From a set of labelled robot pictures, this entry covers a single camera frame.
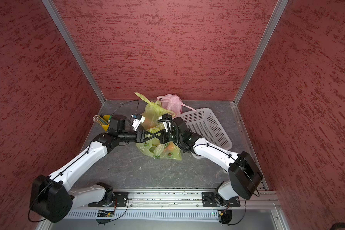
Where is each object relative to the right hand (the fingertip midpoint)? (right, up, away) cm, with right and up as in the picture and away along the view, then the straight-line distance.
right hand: (154, 137), depth 77 cm
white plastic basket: (+32, +7, +30) cm, 44 cm away
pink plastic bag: (+10, +21, +21) cm, 31 cm away
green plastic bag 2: (0, -5, -3) cm, 6 cm away
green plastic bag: (-3, +14, +15) cm, 21 cm away
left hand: (-1, 0, -2) cm, 2 cm away
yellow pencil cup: (-36, +9, +19) cm, 42 cm away
